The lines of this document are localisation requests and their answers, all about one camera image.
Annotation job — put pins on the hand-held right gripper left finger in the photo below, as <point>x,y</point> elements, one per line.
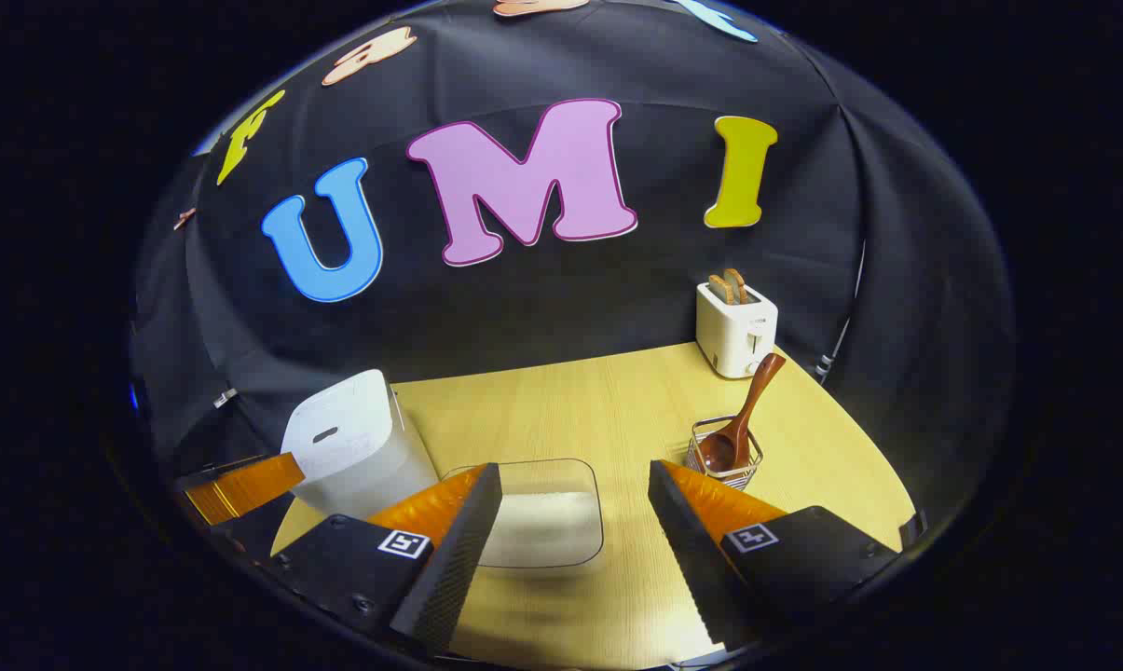
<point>458,568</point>

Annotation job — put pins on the brown wooden spoon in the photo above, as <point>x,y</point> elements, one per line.
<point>752,401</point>

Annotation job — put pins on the black backdrop cloth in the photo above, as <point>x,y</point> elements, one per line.
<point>617,308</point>

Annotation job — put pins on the toast slice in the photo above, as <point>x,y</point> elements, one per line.
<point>738,284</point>
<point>719,289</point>

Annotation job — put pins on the black clamp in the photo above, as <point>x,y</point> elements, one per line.
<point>913,531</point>

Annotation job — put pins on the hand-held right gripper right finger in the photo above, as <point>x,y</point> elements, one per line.
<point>687,559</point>

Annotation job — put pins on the white rice cooker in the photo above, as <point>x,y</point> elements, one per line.
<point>347,438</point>

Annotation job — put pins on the black white cloth clip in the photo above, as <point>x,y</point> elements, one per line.
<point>828,365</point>

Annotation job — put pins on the white toaster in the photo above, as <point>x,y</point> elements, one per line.
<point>731,335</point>

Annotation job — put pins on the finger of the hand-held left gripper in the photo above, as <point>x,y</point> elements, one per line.
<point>244,486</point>

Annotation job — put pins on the copper cloth clip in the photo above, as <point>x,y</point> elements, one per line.
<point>184,219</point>

